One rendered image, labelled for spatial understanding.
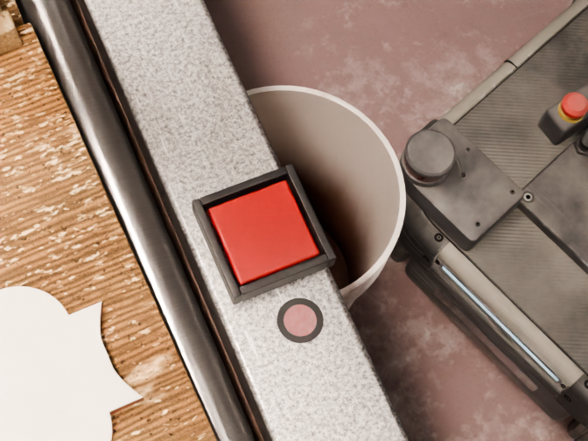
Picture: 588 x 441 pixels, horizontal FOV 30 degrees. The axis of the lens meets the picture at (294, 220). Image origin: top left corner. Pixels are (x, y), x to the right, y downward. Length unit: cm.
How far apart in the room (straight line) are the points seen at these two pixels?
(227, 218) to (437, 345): 100
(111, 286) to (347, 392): 17
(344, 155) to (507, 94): 27
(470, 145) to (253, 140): 77
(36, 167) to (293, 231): 18
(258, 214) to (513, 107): 91
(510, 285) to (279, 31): 65
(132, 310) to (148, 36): 22
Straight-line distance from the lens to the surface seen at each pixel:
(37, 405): 71
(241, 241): 75
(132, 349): 72
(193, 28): 84
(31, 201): 76
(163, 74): 82
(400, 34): 193
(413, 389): 170
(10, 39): 80
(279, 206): 76
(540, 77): 166
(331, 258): 75
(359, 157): 150
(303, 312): 75
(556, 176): 157
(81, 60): 83
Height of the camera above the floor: 163
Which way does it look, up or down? 68 degrees down
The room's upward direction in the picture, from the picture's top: 12 degrees clockwise
